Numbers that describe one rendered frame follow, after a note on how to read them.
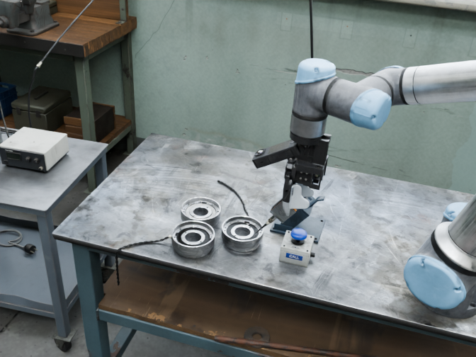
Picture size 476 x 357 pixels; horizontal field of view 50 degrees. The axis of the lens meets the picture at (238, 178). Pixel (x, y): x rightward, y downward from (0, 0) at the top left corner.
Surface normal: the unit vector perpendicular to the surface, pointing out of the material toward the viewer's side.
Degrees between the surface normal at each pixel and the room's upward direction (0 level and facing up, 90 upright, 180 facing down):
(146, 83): 90
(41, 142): 0
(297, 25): 90
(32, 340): 0
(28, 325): 0
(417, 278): 97
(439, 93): 109
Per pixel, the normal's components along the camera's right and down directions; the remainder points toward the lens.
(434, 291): -0.67, 0.46
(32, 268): 0.06, -0.85
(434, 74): -0.62, -0.39
